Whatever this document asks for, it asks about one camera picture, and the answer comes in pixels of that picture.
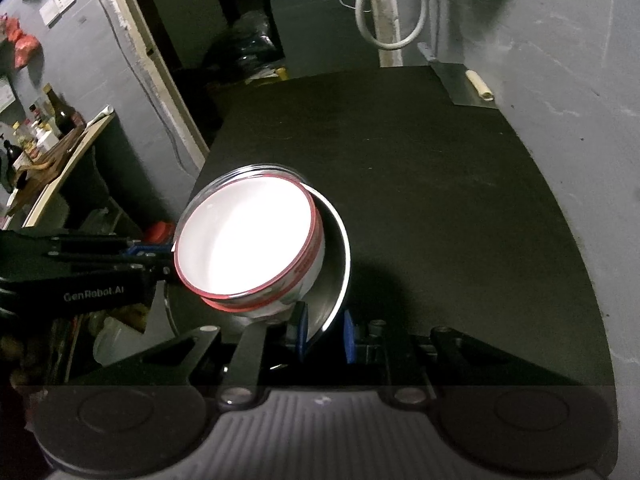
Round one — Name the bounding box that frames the white post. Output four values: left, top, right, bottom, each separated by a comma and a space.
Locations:
372, 0, 405, 68

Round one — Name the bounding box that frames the black wall cable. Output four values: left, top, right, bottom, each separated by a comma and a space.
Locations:
92, 0, 201, 171

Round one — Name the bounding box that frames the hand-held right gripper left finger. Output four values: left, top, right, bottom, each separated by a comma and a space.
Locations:
100, 302, 308, 407

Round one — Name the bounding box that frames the side counter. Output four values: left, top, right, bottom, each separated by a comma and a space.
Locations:
0, 110, 118, 231

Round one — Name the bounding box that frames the grey cabinet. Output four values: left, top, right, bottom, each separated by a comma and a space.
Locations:
270, 0, 381, 78

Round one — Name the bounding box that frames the black plastic bag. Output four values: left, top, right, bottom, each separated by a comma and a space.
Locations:
200, 12, 286, 86

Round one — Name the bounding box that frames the cream door frame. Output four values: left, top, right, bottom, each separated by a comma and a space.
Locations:
107, 0, 211, 166

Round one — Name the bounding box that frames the red lidded container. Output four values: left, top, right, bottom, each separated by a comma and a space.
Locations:
145, 221, 176, 247

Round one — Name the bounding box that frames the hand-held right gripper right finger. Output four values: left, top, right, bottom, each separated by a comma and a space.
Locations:
342, 310, 576, 406

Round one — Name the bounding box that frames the steel cleaver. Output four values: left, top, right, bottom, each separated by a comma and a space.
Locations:
417, 42, 501, 108

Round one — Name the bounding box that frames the white plastic jug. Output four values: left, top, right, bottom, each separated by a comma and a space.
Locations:
92, 316, 146, 367

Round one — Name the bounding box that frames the small pale cob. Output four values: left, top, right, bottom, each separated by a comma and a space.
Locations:
465, 70, 495, 102

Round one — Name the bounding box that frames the white hose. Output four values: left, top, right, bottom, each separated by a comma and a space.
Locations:
354, 0, 428, 51

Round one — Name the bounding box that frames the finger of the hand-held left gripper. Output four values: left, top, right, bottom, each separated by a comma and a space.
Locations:
47, 234, 177, 257
47, 255, 176, 286

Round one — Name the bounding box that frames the dark glass bottle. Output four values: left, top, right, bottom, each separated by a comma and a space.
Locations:
42, 84, 76, 136

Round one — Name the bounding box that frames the red plastic bag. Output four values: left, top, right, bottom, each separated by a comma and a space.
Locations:
14, 34, 41, 70
0, 15, 23, 43

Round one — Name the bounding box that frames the large steel basin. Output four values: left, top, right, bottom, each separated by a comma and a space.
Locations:
162, 185, 352, 348

